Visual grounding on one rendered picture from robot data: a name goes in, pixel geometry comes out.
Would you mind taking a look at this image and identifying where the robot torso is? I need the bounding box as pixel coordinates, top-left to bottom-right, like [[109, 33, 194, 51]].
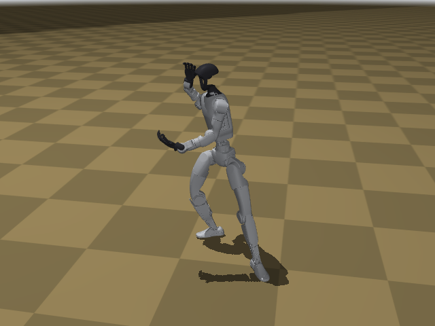
[[201, 91, 236, 167]]

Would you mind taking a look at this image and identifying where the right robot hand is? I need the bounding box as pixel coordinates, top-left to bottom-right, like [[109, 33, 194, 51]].
[[183, 62, 197, 88]]

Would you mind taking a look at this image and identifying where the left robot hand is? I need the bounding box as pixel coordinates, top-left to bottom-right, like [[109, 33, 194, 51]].
[[157, 131, 185, 151]]

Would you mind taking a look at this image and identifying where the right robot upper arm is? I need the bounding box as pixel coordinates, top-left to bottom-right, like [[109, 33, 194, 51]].
[[194, 93, 204, 110]]

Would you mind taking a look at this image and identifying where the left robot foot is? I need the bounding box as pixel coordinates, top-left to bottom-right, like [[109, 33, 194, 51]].
[[250, 258, 270, 282]]

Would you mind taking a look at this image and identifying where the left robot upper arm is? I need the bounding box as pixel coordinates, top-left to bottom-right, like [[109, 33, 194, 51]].
[[205, 98, 228, 141]]

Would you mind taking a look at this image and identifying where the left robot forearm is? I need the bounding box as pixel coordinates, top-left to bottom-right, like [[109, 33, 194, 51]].
[[177, 133, 215, 153]]

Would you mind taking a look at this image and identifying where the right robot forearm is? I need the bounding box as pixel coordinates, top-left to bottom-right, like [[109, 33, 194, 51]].
[[184, 81, 200, 101]]

